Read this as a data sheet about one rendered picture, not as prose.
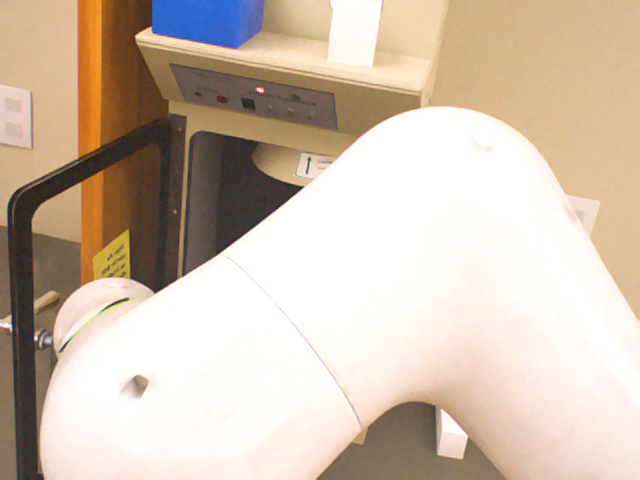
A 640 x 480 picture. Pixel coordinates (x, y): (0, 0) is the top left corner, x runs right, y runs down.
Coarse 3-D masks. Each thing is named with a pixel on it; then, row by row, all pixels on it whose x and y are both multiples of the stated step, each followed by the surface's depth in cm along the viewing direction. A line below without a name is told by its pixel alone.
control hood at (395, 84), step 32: (160, 64) 100; (192, 64) 98; (224, 64) 96; (256, 64) 95; (288, 64) 94; (320, 64) 94; (352, 64) 96; (384, 64) 98; (416, 64) 99; (352, 96) 96; (384, 96) 94; (416, 96) 93; (352, 128) 103
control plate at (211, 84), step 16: (176, 64) 99; (176, 80) 103; (192, 80) 102; (208, 80) 101; (224, 80) 100; (240, 80) 99; (256, 80) 98; (192, 96) 106; (208, 96) 105; (240, 96) 102; (256, 96) 101; (272, 96) 100; (288, 96) 100; (304, 96) 99; (320, 96) 98; (256, 112) 105; (272, 112) 104; (288, 112) 103; (304, 112) 102; (320, 112) 101; (336, 128) 104
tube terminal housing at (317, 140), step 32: (288, 0) 103; (320, 0) 102; (384, 0) 100; (416, 0) 100; (448, 0) 107; (288, 32) 104; (320, 32) 103; (384, 32) 102; (416, 32) 101; (192, 128) 112; (224, 128) 111; (256, 128) 110; (288, 128) 109; (320, 128) 108
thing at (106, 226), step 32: (128, 160) 103; (160, 160) 110; (64, 192) 92; (96, 192) 98; (128, 192) 105; (32, 224) 88; (64, 224) 94; (96, 224) 100; (128, 224) 107; (64, 256) 95; (96, 256) 102; (128, 256) 109; (64, 288) 97
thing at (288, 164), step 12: (264, 144) 117; (252, 156) 120; (264, 156) 117; (276, 156) 115; (288, 156) 114; (300, 156) 113; (312, 156) 113; (324, 156) 113; (264, 168) 116; (276, 168) 115; (288, 168) 114; (300, 168) 113; (312, 168) 113; (324, 168) 113; (288, 180) 114; (300, 180) 113
